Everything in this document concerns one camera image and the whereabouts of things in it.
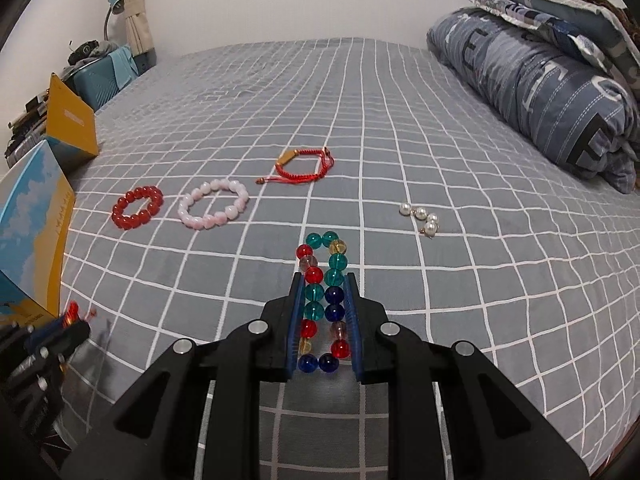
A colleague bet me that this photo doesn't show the red cord bracelet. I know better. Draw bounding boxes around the red cord bracelet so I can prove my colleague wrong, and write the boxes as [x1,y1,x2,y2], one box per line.
[60,300,99,331]
[256,146,336,186]

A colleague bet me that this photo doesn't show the multicolour glass bead bracelet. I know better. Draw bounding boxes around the multicolour glass bead bracelet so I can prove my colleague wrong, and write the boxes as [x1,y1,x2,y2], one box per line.
[295,230,353,374]

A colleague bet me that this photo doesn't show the red bead bracelet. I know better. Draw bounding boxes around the red bead bracelet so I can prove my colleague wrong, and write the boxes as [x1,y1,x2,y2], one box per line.
[110,184,165,231]

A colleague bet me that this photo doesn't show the blue yellow cardboard box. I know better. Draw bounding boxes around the blue yellow cardboard box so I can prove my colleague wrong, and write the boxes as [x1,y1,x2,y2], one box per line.
[0,75,99,326]

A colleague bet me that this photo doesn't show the white pearl earrings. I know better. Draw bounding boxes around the white pearl earrings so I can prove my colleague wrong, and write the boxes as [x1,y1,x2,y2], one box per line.
[398,203,439,238]

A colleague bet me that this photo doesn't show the grey clutter pile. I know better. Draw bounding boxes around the grey clutter pile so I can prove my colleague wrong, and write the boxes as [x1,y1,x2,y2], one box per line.
[4,40,118,158]

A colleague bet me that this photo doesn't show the grey checked bed sheet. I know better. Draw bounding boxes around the grey checked bed sheet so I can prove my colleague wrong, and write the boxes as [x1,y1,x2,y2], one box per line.
[60,38,639,470]

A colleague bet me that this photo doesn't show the teal storage case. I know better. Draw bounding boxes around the teal storage case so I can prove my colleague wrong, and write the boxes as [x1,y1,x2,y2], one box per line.
[70,46,139,112]

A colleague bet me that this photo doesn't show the rolled grey blue duvet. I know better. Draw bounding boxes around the rolled grey blue duvet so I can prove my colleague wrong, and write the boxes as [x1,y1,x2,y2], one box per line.
[426,8,639,194]

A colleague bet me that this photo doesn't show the teal desk lamp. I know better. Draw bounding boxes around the teal desk lamp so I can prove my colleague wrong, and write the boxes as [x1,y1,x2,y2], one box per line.
[103,0,125,44]

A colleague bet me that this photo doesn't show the grey patterned pillow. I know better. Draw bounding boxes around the grey patterned pillow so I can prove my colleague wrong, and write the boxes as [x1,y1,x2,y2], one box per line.
[470,0,639,96]

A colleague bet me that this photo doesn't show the pink bead bracelet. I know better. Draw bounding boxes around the pink bead bracelet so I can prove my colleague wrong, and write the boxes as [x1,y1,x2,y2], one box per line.
[177,178,251,231]

